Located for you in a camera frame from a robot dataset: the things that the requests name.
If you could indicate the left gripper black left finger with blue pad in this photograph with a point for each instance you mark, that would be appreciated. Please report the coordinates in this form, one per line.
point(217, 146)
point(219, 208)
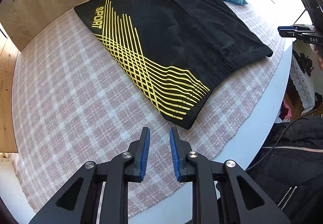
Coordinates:
point(98, 193)

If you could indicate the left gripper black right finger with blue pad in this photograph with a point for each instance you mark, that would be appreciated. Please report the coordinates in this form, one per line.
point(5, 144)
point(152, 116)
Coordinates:
point(222, 192)

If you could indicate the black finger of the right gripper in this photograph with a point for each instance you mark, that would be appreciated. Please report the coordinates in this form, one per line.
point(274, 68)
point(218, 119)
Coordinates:
point(306, 37)
point(297, 27)

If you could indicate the black shorts yellow stripes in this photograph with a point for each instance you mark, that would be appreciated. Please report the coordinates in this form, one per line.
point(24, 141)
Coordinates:
point(176, 51)

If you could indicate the white lace cloth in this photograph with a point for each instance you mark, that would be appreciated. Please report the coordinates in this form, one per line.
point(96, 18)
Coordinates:
point(300, 73)

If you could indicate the black jacket with zippers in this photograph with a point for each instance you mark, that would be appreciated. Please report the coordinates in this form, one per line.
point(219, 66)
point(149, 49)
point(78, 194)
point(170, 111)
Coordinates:
point(288, 168)

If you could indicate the pink white plaid cloth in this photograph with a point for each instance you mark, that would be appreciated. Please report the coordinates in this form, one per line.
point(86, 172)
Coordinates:
point(72, 103)

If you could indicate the knotty pine plank panel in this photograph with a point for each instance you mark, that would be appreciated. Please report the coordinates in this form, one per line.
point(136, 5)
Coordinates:
point(9, 54)

